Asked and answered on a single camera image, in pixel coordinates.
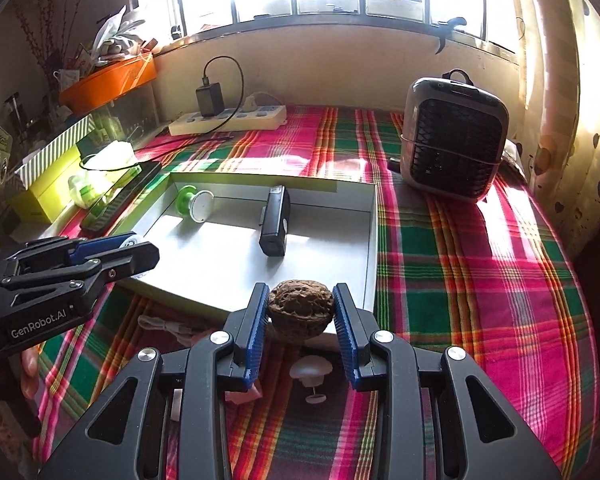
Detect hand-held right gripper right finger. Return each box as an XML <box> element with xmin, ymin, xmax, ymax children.
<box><xmin>332</xmin><ymin>282</ymin><xmax>563</xmax><ymax>480</ymax></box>

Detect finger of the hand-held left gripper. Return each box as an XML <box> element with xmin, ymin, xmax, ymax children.
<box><xmin>82</xmin><ymin>242</ymin><xmax>161</xmax><ymax>288</ymax></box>
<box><xmin>70</xmin><ymin>231</ymin><xmax>142</xmax><ymax>265</ymax></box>

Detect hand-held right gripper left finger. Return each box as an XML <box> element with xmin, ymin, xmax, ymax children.
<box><xmin>37</xmin><ymin>282</ymin><xmax>271</xmax><ymax>480</ymax></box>

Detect brown walnut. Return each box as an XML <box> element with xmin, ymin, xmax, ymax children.
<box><xmin>266</xmin><ymin>280</ymin><xmax>337</xmax><ymax>345</ymax></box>

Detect white usb cable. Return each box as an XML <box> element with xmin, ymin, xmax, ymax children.
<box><xmin>137</xmin><ymin>314</ymin><xmax>206</xmax><ymax>346</ymax></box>

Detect white cardboard tray box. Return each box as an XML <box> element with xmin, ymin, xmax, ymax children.
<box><xmin>115</xmin><ymin>171</ymin><xmax>381</xmax><ymax>348</ymax></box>

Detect person's left hand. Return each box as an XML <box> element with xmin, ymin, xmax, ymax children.
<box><xmin>0</xmin><ymin>345</ymin><xmax>42</xmax><ymax>401</ymax></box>

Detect white suction knob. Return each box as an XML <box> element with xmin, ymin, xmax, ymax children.
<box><xmin>289</xmin><ymin>354</ymin><xmax>333</xmax><ymax>405</ymax></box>

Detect black phone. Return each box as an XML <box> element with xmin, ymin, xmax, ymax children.
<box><xmin>80</xmin><ymin>161</ymin><xmax>162</xmax><ymax>233</ymax></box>

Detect yellow-green box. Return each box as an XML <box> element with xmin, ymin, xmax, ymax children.
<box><xmin>7</xmin><ymin>147</ymin><xmax>88</xmax><ymax>224</ymax></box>

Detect green tissue pack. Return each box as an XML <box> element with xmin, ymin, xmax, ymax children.
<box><xmin>69</xmin><ymin>141</ymin><xmax>141</xmax><ymax>208</ymax></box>

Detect green and white spool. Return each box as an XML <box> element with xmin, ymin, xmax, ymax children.
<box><xmin>174</xmin><ymin>183</ymin><xmax>216</xmax><ymax>224</ymax></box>

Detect green striped box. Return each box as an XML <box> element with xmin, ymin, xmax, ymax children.
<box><xmin>14</xmin><ymin>114</ymin><xmax>97</xmax><ymax>188</ymax></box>

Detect black rectangular device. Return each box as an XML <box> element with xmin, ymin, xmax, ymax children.
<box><xmin>258</xmin><ymin>185</ymin><xmax>292</xmax><ymax>259</ymax></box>

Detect clear glass tank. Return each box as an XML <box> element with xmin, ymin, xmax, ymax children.
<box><xmin>92</xmin><ymin>82</ymin><xmax>161</xmax><ymax>141</ymax></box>

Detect plaid cloth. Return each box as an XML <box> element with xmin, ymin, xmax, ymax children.
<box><xmin>32</xmin><ymin>102</ymin><xmax>598</xmax><ymax>480</ymax></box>

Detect glass coffee press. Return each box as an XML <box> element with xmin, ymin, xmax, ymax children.
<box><xmin>2</xmin><ymin>92</ymin><xmax>31</xmax><ymax>131</ymax></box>

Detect orange storage box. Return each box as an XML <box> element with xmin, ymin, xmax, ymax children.
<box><xmin>58</xmin><ymin>52</ymin><xmax>158</xmax><ymax>116</ymax></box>

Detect white mug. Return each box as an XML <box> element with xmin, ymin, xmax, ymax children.
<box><xmin>52</xmin><ymin>70</ymin><xmax>81</xmax><ymax>93</ymax></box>

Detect black charger adapter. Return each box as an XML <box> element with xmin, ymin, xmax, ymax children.
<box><xmin>195</xmin><ymin>76</ymin><xmax>226</xmax><ymax>118</ymax></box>

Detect white power strip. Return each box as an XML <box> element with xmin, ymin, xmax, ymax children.
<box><xmin>168</xmin><ymin>103</ymin><xmax>288</xmax><ymax>137</ymax></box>

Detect clear plastic bag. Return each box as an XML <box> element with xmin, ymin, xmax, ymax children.
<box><xmin>87</xmin><ymin>5</ymin><xmax>146</xmax><ymax>61</ymax></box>

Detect dried flower branches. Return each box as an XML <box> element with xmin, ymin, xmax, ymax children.
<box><xmin>12</xmin><ymin>0</ymin><xmax>81</xmax><ymax>81</ymax></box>

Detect grey portable heater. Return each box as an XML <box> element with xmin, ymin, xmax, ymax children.
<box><xmin>399</xmin><ymin>69</ymin><xmax>510</xmax><ymax>204</ymax></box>

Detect black window hook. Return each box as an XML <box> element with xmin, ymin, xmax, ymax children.
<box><xmin>432</xmin><ymin>17</ymin><xmax>467</xmax><ymax>56</ymax></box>

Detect white plug with cord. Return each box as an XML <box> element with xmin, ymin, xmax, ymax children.
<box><xmin>242</xmin><ymin>91</ymin><xmax>276</xmax><ymax>113</ymax></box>

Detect black charging cable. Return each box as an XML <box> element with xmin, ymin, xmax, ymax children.
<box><xmin>80</xmin><ymin>56</ymin><xmax>245</xmax><ymax>171</ymax></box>

